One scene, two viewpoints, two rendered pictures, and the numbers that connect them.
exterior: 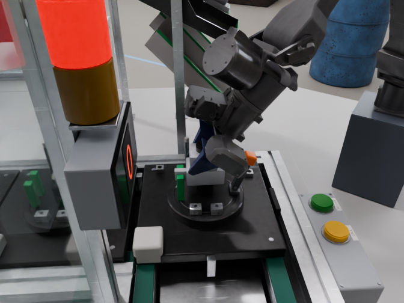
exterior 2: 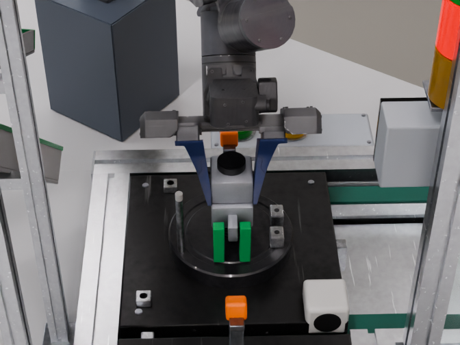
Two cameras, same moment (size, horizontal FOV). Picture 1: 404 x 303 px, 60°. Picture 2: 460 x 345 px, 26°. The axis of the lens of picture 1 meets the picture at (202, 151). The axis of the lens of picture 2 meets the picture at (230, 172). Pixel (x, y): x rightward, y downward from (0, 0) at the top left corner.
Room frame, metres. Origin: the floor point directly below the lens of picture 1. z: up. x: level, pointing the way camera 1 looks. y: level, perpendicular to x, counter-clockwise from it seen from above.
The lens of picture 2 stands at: (0.45, 0.79, 1.77)
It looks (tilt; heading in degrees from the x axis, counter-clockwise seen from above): 41 degrees down; 272
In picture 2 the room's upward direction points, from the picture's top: straight up
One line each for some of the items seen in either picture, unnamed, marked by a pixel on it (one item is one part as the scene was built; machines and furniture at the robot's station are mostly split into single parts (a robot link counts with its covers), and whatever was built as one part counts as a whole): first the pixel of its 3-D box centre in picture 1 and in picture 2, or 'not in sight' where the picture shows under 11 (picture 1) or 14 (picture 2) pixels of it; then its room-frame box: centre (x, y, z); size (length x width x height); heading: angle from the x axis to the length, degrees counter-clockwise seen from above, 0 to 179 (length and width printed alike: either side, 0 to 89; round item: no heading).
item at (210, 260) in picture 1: (210, 266); (340, 255); (0.35, -0.01, 0.95); 0.01 x 0.01 x 0.04; 4
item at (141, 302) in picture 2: (160, 169); (143, 298); (0.57, 0.09, 0.97); 0.02 x 0.02 x 0.01; 4
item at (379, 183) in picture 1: (379, 147); (110, 46); (0.67, -0.41, 0.96); 0.14 x 0.14 x 0.20; 58
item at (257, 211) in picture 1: (205, 204); (231, 248); (0.48, -0.01, 0.96); 0.24 x 0.24 x 0.02; 4
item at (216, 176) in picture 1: (198, 162); (231, 190); (0.48, 0.01, 1.06); 0.08 x 0.04 x 0.07; 94
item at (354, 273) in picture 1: (331, 244); (290, 146); (0.41, -0.23, 0.93); 0.21 x 0.07 x 0.06; 4
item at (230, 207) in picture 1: (205, 196); (231, 236); (0.48, -0.01, 0.98); 0.14 x 0.14 x 0.02
